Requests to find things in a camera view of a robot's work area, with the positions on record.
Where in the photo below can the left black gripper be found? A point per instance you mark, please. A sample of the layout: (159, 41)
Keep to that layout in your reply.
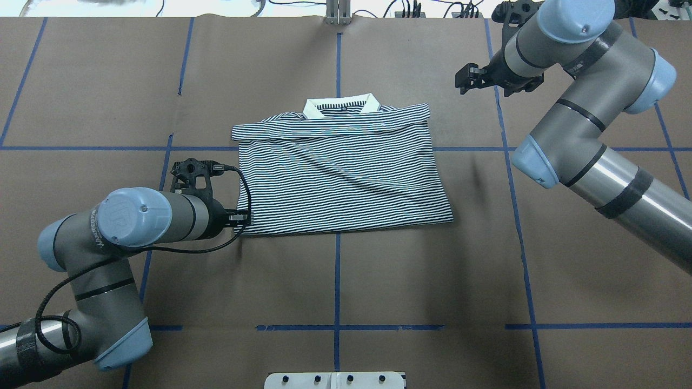
(217, 216)

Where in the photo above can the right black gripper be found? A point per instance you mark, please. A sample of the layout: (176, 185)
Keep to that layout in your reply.
(495, 72)

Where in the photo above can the blue white striped polo shirt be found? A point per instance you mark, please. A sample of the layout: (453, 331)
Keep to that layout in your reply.
(339, 165)

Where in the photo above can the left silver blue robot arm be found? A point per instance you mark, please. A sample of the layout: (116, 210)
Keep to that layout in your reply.
(96, 314)

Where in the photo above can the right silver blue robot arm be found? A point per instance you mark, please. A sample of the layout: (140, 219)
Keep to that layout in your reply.
(612, 73)

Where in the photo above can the brown paper table cover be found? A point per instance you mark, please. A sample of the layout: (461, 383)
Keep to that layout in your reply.
(527, 287)

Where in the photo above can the aluminium frame post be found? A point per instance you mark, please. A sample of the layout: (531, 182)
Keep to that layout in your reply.
(338, 12)

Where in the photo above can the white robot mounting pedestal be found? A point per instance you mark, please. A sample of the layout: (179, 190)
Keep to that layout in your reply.
(359, 379)

